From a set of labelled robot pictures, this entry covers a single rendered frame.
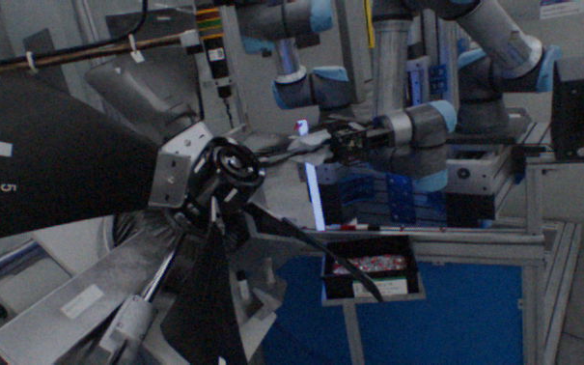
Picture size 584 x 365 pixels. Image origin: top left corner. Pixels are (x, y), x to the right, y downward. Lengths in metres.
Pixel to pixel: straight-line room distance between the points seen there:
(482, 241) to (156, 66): 0.87
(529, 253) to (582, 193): 1.56
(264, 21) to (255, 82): 3.74
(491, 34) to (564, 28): 1.41
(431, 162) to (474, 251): 0.31
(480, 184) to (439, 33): 0.54
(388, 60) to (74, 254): 0.76
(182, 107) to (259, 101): 3.96
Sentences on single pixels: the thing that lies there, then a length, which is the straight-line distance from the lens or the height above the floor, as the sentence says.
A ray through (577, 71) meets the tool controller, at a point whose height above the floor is 1.24.
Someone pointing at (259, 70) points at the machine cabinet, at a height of 1.07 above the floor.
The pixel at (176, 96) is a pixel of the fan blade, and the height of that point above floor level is 1.34.
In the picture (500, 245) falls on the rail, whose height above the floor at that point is 0.83.
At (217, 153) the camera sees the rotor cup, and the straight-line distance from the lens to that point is 0.76.
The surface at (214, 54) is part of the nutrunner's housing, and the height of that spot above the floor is 1.40.
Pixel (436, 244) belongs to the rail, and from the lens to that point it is 1.22.
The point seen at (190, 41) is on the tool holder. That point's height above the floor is 1.43.
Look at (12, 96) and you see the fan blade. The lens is 0.69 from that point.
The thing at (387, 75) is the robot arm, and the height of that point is 1.28.
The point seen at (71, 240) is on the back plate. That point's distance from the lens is 0.89.
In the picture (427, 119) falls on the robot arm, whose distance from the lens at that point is 0.98.
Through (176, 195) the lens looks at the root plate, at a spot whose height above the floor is 1.19.
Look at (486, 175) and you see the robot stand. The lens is 1.29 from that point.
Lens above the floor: 1.42
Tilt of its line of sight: 19 degrees down
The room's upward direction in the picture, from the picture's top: 11 degrees counter-clockwise
